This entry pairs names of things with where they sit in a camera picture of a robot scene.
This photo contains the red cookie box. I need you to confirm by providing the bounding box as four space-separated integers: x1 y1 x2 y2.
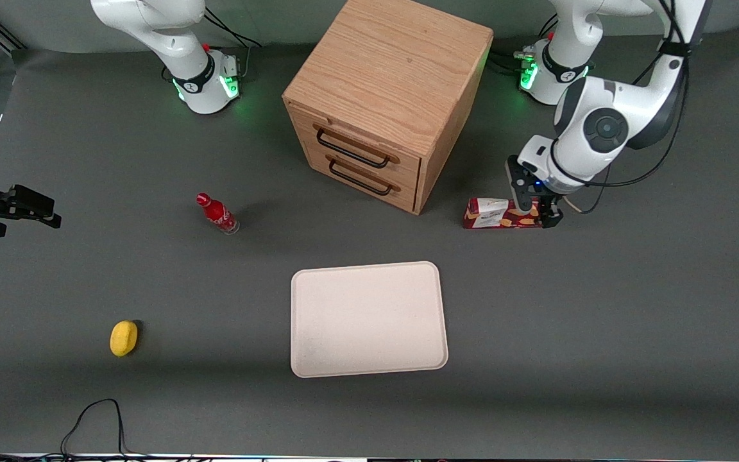
463 197 547 230

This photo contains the beige plastic tray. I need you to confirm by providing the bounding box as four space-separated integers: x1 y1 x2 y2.
290 261 449 379

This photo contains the wooden drawer front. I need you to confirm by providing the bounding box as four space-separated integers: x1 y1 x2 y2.
302 138 419 213
287 103 423 188

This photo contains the yellow lemon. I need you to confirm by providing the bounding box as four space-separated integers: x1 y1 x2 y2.
110 320 140 357

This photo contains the wooden drawer cabinet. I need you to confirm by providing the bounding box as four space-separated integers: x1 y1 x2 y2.
282 0 495 216

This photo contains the red cola bottle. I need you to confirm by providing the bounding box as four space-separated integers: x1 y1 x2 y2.
196 192 241 235

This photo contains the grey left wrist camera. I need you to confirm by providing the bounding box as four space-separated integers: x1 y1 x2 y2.
517 135 558 176

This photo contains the black left arm base cable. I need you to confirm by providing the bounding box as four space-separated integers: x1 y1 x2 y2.
490 14 559 73

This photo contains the black arm base cable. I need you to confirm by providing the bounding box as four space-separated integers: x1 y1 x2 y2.
204 6 262 81
490 14 559 73

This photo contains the black metal drawer handle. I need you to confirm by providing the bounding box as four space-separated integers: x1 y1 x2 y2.
328 158 393 196
316 127 391 169

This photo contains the aluminium frame rail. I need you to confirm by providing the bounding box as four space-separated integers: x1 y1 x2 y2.
0 12 28 53

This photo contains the black looped cable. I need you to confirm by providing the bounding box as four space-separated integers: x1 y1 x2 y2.
60 398 134 458

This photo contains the black right arm base cable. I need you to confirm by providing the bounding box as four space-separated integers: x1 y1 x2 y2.
204 6 262 81

